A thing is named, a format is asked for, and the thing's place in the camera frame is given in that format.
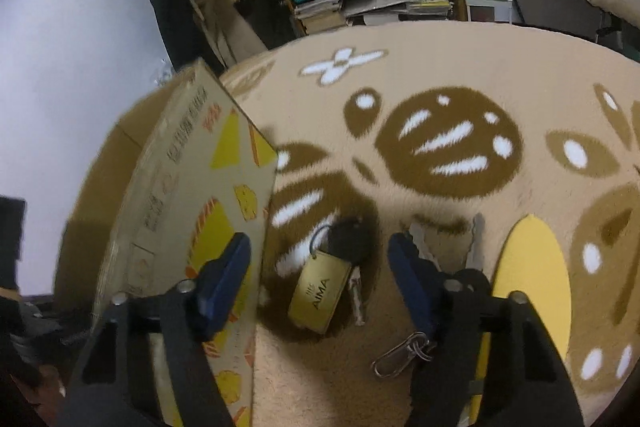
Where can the silver keys with carabiner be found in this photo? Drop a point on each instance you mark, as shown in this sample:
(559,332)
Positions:
(478,239)

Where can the crumpled plastic bag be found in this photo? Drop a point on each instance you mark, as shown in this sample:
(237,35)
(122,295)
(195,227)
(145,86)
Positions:
(162,74)

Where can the black hanging coat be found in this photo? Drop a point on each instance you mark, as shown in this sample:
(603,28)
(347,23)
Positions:
(170,22)

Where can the small stack of books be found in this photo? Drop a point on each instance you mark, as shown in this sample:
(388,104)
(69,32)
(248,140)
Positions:
(320,14)

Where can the person's left hand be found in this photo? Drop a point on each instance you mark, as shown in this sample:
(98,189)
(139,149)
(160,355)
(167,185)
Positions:
(50,387)

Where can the yellow printed cardboard box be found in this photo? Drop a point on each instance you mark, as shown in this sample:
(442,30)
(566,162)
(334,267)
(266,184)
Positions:
(175,167)

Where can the large stack of books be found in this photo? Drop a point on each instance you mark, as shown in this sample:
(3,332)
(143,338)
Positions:
(395,4)

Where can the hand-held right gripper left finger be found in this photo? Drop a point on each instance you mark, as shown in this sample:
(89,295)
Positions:
(225,279)

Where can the yellow round disc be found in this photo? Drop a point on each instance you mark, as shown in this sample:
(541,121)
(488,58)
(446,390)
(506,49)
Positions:
(530,267)

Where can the beige hanging coat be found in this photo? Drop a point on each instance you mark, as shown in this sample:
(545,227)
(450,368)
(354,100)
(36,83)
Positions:
(230,22)

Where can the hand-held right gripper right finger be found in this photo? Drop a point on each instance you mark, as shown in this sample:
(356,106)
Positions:
(410,284)

